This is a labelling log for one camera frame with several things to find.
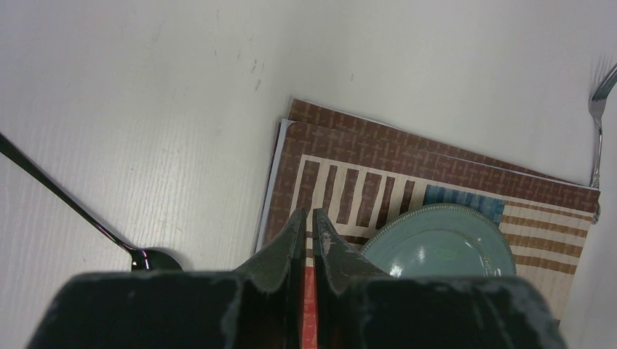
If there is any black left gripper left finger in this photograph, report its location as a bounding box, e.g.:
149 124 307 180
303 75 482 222
28 209 306 348

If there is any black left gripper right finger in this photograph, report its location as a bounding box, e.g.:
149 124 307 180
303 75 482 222
312 209 567 348

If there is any teal ceramic plate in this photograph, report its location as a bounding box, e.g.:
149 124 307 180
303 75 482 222
360 204 517 278

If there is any black spoon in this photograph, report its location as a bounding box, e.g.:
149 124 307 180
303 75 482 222
1 134 183 271

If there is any striped patchwork placemat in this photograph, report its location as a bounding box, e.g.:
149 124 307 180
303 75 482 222
255 99 600 321

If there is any ornate silver fork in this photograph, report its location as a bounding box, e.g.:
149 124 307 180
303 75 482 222
588 63 617 225

